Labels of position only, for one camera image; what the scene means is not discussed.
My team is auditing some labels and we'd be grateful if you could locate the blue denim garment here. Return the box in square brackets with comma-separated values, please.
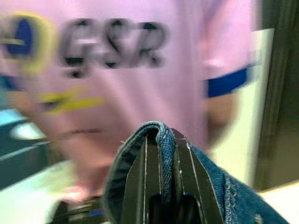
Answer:
[105, 120, 290, 224]

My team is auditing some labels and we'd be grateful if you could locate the dark curtain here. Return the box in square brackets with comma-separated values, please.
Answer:
[254, 0, 299, 192]

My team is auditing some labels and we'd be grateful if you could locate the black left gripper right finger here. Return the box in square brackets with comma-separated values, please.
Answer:
[171, 128, 222, 224]

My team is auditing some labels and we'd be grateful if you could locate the person in pink shirt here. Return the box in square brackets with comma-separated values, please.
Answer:
[0, 0, 257, 224]

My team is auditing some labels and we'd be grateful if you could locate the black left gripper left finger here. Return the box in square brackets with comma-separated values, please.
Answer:
[123, 129, 162, 224]

